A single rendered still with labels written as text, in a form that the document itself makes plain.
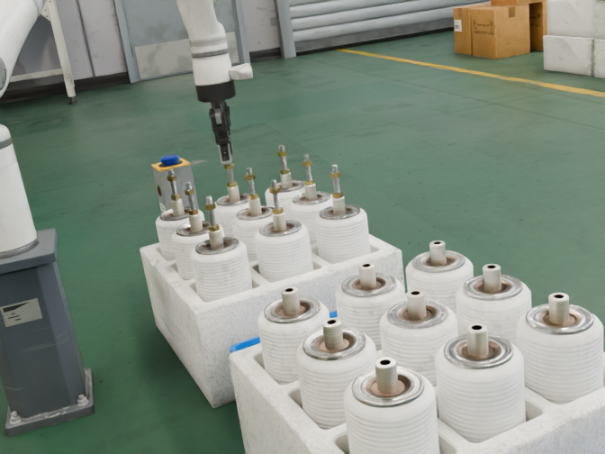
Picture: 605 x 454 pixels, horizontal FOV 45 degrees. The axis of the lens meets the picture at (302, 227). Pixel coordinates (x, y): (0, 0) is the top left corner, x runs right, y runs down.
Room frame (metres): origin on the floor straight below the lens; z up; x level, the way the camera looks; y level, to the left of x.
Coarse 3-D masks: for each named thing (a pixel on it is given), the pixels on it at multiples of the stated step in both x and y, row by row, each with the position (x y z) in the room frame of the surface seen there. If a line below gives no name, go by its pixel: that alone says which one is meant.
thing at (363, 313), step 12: (396, 288) 0.92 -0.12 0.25; (336, 300) 0.93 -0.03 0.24; (348, 300) 0.90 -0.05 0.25; (360, 300) 0.90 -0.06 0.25; (372, 300) 0.89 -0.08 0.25; (384, 300) 0.89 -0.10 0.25; (396, 300) 0.90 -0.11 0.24; (348, 312) 0.90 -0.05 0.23; (360, 312) 0.89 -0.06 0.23; (372, 312) 0.89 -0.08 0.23; (384, 312) 0.89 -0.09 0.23; (348, 324) 0.90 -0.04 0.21; (360, 324) 0.89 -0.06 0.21; (372, 324) 0.89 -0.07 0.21; (372, 336) 0.89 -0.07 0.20
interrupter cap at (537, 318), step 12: (528, 312) 0.79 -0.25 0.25; (540, 312) 0.79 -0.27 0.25; (576, 312) 0.77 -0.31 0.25; (588, 312) 0.77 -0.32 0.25; (528, 324) 0.76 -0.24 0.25; (540, 324) 0.76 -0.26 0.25; (552, 324) 0.76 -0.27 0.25; (564, 324) 0.75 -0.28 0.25; (576, 324) 0.74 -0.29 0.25; (588, 324) 0.74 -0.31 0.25
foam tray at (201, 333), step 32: (160, 256) 1.37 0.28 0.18; (384, 256) 1.22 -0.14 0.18; (160, 288) 1.31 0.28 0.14; (192, 288) 1.21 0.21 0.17; (256, 288) 1.14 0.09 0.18; (320, 288) 1.16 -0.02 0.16; (160, 320) 1.37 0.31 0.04; (192, 320) 1.10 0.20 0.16; (224, 320) 1.10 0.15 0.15; (256, 320) 1.12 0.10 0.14; (192, 352) 1.15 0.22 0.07; (224, 352) 1.09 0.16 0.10; (224, 384) 1.09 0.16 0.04
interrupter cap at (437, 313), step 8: (400, 304) 0.86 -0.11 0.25; (432, 304) 0.84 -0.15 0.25; (440, 304) 0.84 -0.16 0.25; (392, 312) 0.84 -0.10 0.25; (400, 312) 0.84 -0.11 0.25; (432, 312) 0.83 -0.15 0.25; (440, 312) 0.82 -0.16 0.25; (392, 320) 0.81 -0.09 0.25; (400, 320) 0.81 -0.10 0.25; (408, 320) 0.81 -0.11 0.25; (416, 320) 0.81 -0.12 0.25; (424, 320) 0.81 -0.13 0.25; (432, 320) 0.80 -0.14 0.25; (440, 320) 0.80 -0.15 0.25; (408, 328) 0.79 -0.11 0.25; (416, 328) 0.79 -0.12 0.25; (424, 328) 0.79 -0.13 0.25
